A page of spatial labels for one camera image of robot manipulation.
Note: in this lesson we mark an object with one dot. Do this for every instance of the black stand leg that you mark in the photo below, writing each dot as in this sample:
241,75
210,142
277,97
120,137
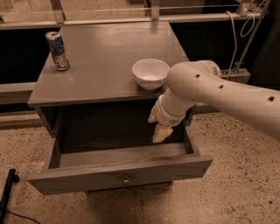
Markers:
11,179

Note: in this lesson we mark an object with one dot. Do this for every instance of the grey wooden drawer cabinet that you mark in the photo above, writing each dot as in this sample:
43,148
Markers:
96,105

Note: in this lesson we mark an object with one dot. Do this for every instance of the silver blue drink can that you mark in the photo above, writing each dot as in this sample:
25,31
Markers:
57,49

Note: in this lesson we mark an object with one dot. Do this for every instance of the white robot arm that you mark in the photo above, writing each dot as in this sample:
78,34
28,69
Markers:
189,83

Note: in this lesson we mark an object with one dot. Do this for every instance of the white bowl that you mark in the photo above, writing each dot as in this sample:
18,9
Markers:
150,74

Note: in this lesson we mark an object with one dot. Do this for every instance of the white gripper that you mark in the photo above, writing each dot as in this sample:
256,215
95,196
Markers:
168,117

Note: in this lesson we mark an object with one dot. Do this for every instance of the slanted metal pole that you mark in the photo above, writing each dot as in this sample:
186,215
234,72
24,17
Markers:
250,38

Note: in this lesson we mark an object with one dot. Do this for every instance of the metal railing frame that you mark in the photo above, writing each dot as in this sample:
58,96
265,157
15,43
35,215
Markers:
35,14

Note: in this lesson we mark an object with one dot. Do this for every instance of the grey top drawer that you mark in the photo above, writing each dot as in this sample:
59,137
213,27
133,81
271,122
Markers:
95,170

